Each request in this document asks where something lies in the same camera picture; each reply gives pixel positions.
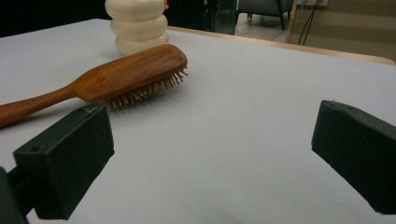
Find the dark cabinet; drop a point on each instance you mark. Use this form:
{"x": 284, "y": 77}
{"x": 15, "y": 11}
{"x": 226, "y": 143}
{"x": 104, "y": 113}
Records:
{"x": 221, "y": 15}

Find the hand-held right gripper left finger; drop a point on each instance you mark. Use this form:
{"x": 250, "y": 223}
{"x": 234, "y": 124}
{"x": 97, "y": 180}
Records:
{"x": 68, "y": 161}

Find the grey armchair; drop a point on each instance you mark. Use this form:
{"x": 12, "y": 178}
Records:
{"x": 264, "y": 6}

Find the beige wooden platform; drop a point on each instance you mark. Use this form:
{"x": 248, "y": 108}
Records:
{"x": 351, "y": 31}

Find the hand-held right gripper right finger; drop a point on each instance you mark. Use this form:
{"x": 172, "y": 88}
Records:
{"x": 358, "y": 155}

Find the cream ribbed round container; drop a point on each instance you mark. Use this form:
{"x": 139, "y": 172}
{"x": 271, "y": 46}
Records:
{"x": 137, "y": 28}

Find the white table cover board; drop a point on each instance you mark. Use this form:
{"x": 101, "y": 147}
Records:
{"x": 218, "y": 140}

